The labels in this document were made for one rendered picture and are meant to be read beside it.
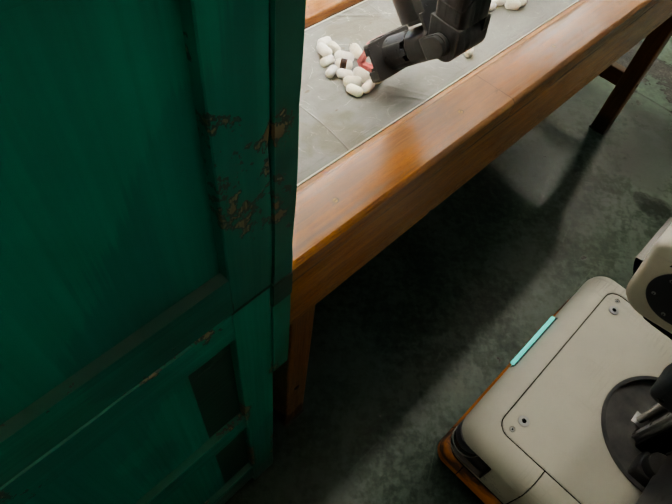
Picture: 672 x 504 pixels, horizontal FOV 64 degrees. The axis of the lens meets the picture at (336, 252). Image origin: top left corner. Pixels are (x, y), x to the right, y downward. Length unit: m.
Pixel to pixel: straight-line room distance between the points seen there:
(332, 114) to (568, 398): 0.80
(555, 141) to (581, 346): 1.08
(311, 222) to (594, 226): 1.41
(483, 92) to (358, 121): 0.24
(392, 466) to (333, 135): 0.85
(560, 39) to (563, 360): 0.70
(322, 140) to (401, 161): 0.14
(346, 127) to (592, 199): 1.33
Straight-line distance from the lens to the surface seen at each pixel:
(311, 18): 1.19
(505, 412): 1.26
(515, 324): 1.71
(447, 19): 0.85
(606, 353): 1.43
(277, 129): 0.45
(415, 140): 0.93
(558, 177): 2.15
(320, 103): 1.01
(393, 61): 0.98
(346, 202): 0.82
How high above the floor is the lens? 1.39
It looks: 55 degrees down
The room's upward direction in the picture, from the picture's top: 9 degrees clockwise
